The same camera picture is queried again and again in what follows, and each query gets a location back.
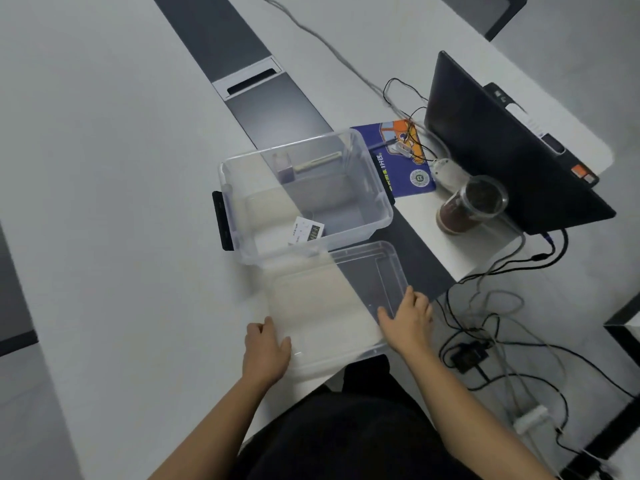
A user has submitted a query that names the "person's right hand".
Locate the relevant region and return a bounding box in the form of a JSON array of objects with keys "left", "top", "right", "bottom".
[{"left": 376, "top": 286, "right": 434, "bottom": 356}]

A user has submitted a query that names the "person's left hand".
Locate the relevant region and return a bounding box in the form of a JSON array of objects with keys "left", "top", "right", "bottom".
[{"left": 243, "top": 316, "right": 292, "bottom": 386}]

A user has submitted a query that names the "transparent plastic box lid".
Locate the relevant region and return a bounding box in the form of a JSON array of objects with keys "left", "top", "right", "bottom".
[{"left": 259, "top": 241, "right": 412, "bottom": 380}]

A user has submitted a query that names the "person's right forearm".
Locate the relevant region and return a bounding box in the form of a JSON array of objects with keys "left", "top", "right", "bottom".
[{"left": 401, "top": 339, "right": 553, "bottom": 480}]

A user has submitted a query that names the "person's left forearm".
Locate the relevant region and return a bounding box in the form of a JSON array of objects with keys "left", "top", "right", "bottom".
[{"left": 149, "top": 374, "right": 282, "bottom": 480}]

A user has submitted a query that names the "black power adapter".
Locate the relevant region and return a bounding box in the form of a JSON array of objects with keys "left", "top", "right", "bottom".
[{"left": 445, "top": 340, "right": 494, "bottom": 374}]

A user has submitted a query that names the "person's black clothing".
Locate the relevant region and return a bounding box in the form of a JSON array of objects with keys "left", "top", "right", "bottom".
[{"left": 229, "top": 354, "right": 483, "bottom": 480}]

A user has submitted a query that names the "white label card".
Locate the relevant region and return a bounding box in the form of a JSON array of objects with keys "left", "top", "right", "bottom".
[{"left": 288, "top": 218, "right": 325, "bottom": 246}]

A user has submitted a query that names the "clear cup with brown drink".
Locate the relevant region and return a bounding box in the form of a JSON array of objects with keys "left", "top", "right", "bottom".
[{"left": 436, "top": 175, "right": 510, "bottom": 236}]

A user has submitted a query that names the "transparent plastic storage box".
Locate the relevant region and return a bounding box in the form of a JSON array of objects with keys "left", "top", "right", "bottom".
[{"left": 212, "top": 128, "right": 396, "bottom": 266}]

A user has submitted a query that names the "blue printed booklet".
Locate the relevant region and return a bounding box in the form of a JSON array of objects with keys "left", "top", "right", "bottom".
[{"left": 351, "top": 121, "right": 437, "bottom": 198}]

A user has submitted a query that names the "white round charger plug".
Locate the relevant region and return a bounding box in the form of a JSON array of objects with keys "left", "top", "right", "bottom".
[{"left": 430, "top": 158, "right": 472, "bottom": 189}]

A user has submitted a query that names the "white power strip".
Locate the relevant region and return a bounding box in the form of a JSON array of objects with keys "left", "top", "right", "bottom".
[{"left": 513, "top": 404, "right": 550, "bottom": 436}]

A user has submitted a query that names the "black laptop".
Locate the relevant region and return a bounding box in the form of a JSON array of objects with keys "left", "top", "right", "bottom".
[{"left": 423, "top": 51, "right": 617, "bottom": 236}]

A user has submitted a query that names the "black table leg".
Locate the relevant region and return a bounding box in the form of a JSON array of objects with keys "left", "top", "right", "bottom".
[{"left": 602, "top": 294, "right": 640, "bottom": 356}]

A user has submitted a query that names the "black laptop power cable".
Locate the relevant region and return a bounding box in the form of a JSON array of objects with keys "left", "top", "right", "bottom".
[{"left": 459, "top": 229, "right": 570, "bottom": 286}]

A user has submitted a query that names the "purple tool with beige handle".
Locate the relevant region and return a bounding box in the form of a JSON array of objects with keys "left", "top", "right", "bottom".
[{"left": 272, "top": 151, "right": 344, "bottom": 184}]

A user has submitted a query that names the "thin black cable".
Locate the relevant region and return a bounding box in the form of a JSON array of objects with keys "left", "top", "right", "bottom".
[{"left": 383, "top": 78, "right": 432, "bottom": 138}]

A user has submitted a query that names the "white table cable hatch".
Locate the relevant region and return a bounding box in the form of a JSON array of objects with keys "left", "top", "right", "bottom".
[{"left": 211, "top": 56, "right": 284, "bottom": 101}]

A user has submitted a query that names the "grey cable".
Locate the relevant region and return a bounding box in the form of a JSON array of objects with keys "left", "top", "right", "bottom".
[{"left": 256, "top": 0, "right": 453, "bottom": 160}]

